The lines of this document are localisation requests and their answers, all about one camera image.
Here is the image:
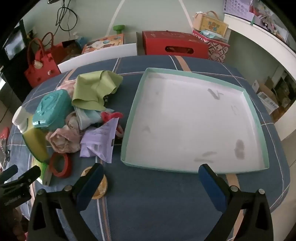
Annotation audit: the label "yellow green sponge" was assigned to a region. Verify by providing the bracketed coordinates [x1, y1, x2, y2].
[22, 116, 50, 163]

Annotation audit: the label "red tape roll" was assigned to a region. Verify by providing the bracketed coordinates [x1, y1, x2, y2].
[49, 152, 72, 178]

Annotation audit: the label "white foam board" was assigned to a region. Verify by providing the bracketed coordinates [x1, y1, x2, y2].
[57, 43, 137, 73]

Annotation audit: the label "red plastic object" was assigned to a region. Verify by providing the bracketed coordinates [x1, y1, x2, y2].
[0, 127, 10, 149]

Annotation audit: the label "white desk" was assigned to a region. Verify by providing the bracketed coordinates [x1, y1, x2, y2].
[223, 13, 296, 58]

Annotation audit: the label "red handbag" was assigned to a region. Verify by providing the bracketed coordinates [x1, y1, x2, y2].
[42, 32, 67, 65]

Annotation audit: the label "orange toy box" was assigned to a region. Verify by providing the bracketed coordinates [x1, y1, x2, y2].
[81, 34, 125, 55]

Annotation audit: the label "yellow case with handle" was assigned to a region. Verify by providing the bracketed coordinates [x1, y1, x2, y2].
[193, 11, 229, 37]

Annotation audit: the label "red cardboard box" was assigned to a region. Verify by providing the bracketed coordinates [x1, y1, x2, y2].
[142, 31, 210, 59]

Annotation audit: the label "brown cardboard box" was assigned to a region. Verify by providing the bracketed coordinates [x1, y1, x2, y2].
[264, 76, 280, 100]

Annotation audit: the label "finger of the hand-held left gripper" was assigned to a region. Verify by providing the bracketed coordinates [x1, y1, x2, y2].
[0, 164, 18, 183]
[5, 166, 41, 193]

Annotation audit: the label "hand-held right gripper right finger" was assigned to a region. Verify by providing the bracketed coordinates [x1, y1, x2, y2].
[198, 164, 274, 241]

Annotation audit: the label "red felt tote bag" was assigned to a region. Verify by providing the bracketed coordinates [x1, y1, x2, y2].
[24, 38, 61, 88]

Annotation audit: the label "pink fluffy cloth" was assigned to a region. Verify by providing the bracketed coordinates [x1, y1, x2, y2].
[46, 111, 81, 154]

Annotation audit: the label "black monitor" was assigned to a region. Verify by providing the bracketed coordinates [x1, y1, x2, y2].
[2, 20, 27, 61]

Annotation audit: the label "purple calendar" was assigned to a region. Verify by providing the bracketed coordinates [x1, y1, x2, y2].
[222, 0, 253, 20]

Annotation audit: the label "mint green cardboard tray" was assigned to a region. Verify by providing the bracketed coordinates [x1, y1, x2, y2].
[120, 68, 270, 174]

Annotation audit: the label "light blue packet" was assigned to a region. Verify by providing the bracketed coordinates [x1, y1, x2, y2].
[200, 30, 226, 40]

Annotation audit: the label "red pink plush toy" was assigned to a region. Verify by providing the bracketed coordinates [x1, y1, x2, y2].
[101, 112, 125, 139]

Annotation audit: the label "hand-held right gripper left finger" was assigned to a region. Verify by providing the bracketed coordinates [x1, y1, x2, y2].
[27, 163, 104, 241]

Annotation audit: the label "teal tin box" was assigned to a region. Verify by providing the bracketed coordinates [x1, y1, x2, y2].
[32, 90, 74, 128]

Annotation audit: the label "red white patterned box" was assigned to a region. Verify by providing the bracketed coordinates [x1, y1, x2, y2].
[192, 30, 230, 63]

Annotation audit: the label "blue plaid tablecloth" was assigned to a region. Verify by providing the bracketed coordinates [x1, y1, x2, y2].
[7, 55, 290, 241]

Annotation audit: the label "white labelled box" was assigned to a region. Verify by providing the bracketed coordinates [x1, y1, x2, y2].
[257, 91, 279, 114]

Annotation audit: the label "black cables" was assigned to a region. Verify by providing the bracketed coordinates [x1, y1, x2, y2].
[55, 0, 78, 32]

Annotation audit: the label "green white plastic tool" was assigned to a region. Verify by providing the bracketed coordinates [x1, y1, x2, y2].
[39, 162, 52, 186]

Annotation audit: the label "green cloth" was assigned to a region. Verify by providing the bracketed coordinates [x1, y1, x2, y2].
[72, 71, 123, 111]

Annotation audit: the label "light blue face mask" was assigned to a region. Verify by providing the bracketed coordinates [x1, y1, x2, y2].
[75, 108, 103, 129]

